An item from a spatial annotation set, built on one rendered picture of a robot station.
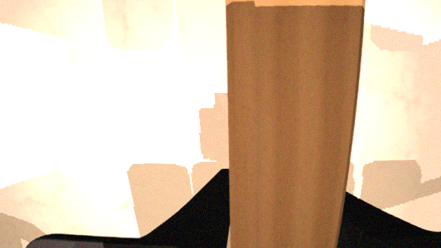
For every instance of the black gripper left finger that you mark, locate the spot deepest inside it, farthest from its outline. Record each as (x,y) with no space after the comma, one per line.
(203,222)

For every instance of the brown wooden board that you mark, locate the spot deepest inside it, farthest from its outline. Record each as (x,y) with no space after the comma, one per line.
(293,71)

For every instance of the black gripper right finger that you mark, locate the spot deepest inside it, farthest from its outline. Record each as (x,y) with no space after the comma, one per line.
(366,226)

